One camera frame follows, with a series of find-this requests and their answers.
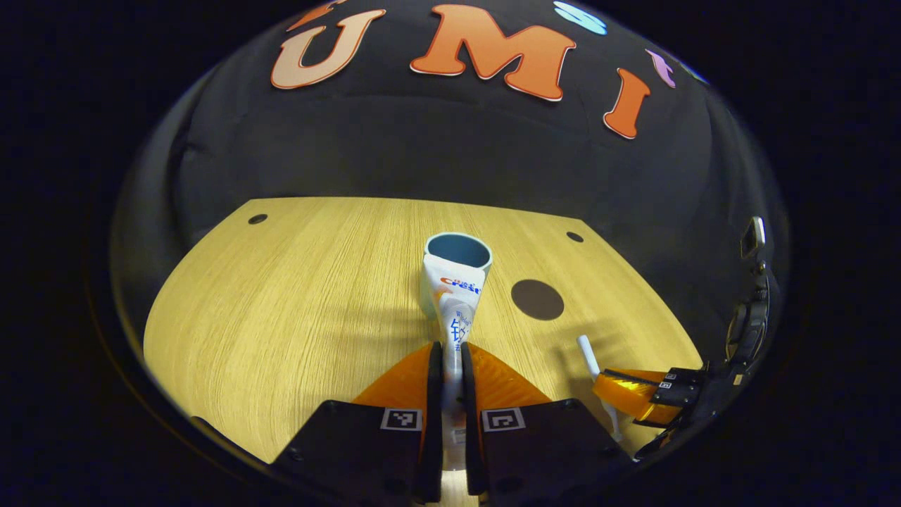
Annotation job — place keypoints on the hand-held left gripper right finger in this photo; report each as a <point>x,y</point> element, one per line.
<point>470,422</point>

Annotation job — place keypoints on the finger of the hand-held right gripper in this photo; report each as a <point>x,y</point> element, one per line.
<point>654,377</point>
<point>633,401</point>

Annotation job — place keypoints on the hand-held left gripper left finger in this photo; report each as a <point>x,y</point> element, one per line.
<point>434,422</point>

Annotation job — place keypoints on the white toothbrush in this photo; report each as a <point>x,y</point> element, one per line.
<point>590,355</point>

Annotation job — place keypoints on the white toothpaste tube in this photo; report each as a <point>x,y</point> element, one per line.
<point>457,303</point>

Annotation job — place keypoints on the dark round coaster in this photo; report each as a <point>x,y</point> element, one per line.
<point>537,299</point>

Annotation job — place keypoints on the black backdrop cloth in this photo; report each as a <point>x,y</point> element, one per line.
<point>422,141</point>

